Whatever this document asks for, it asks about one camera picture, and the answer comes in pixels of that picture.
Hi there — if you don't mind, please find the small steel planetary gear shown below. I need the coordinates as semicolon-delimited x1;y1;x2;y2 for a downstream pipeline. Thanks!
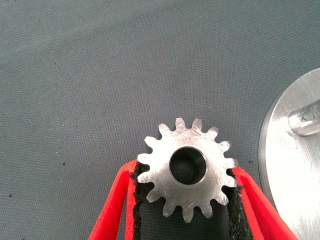
136;117;240;224

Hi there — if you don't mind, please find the dark grey table cloth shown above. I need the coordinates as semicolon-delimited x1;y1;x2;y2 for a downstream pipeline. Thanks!
0;0;320;240

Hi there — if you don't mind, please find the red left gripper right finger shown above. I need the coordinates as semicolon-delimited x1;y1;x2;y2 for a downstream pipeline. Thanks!
226;166;300;240

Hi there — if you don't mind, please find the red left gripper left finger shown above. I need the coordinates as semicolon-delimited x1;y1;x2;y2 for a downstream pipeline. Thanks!
87;159;145;240

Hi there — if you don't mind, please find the round metal carrier plate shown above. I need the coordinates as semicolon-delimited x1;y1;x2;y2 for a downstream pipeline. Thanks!
258;67;320;240

